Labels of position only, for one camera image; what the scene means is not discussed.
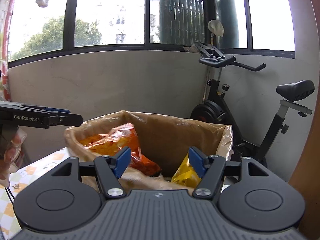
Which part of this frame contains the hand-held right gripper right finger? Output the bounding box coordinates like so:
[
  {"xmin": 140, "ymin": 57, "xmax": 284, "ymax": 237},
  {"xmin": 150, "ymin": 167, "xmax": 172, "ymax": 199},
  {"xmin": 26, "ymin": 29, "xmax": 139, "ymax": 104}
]
[{"xmin": 188, "ymin": 146, "xmax": 270, "ymax": 200}]

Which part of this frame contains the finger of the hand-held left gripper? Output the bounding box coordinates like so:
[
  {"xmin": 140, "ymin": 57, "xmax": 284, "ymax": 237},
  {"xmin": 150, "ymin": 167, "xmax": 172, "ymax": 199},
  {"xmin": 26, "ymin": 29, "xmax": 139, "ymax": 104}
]
[
  {"xmin": 41, "ymin": 107, "xmax": 71, "ymax": 114},
  {"xmin": 49, "ymin": 114, "xmax": 83, "ymax": 127}
]

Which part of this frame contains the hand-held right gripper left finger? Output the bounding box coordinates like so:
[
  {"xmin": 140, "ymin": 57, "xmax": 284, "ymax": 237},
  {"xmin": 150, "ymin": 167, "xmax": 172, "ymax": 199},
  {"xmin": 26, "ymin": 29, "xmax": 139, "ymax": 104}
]
[{"xmin": 51, "ymin": 146, "xmax": 132, "ymax": 200}]

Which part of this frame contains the yellow snack bag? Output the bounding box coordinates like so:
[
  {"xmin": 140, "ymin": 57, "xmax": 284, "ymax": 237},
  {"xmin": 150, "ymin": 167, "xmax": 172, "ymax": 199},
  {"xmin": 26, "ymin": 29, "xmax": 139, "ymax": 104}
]
[{"xmin": 171, "ymin": 152, "xmax": 203, "ymax": 187}]

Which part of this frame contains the orange snack bag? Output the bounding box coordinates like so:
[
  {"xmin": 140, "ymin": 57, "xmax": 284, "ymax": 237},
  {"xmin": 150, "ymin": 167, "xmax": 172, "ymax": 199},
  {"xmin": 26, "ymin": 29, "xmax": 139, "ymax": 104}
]
[{"xmin": 79, "ymin": 123, "xmax": 162, "ymax": 177}]

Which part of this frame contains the brown cardboard box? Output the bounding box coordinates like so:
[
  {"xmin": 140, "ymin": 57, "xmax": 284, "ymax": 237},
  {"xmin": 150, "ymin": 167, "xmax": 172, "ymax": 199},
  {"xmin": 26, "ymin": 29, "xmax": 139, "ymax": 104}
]
[{"xmin": 64, "ymin": 110, "xmax": 234, "ymax": 195}]

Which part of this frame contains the person's left hand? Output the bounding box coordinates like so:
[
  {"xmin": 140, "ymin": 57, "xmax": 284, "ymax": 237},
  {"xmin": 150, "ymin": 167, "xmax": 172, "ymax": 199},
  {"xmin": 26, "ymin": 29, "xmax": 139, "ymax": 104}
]
[{"xmin": 0, "ymin": 127, "xmax": 27, "ymax": 188}]

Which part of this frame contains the checked floral tablecloth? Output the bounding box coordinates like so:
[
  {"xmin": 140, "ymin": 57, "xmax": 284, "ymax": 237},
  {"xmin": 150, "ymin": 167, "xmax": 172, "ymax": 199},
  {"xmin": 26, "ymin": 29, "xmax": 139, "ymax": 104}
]
[{"xmin": 0, "ymin": 146, "xmax": 73, "ymax": 233}]

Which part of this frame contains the black exercise bike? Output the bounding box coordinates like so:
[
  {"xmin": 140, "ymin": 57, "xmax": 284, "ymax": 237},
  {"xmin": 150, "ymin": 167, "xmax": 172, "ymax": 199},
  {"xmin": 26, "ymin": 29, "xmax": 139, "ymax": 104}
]
[{"xmin": 190, "ymin": 41, "xmax": 315, "ymax": 180}]

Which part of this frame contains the wooden door panel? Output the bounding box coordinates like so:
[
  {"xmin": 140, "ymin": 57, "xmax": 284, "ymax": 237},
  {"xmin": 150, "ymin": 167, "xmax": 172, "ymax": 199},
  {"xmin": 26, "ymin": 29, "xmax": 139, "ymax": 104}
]
[{"xmin": 282, "ymin": 0, "xmax": 320, "ymax": 230}]

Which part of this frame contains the pole with white bag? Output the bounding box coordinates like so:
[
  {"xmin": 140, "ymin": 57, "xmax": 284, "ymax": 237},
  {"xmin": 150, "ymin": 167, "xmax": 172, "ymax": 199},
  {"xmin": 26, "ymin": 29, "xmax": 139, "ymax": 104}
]
[{"xmin": 205, "ymin": 19, "xmax": 224, "ymax": 90}]

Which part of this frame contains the perforated metal screen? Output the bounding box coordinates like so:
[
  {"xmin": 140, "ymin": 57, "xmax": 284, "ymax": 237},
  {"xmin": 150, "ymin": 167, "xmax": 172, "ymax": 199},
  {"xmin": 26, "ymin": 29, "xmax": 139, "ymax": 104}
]
[{"xmin": 160, "ymin": 0, "xmax": 208, "ymax": 45}]

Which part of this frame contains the dark green pillar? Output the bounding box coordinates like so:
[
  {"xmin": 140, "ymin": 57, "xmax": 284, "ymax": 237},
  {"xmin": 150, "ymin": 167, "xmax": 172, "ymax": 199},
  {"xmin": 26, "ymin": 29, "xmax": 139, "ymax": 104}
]
[{"xmin": 219, "ymin": 0, "xmax": 239, "ymax": 48}]

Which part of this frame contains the black cable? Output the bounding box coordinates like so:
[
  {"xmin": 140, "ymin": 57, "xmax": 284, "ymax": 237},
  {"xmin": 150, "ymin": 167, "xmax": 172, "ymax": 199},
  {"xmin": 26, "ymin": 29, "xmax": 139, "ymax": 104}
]
[{"xmin": 4, "ymin": 185, "xmax": 15, "ymax": 205}]

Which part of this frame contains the dark window frame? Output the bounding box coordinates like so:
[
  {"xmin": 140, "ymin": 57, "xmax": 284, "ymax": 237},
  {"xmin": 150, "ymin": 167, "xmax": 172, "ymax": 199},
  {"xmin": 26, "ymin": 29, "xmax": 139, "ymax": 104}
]
[{"xmin": 7, "ymin": 0, "xmax": 297, "ymax": 68}]

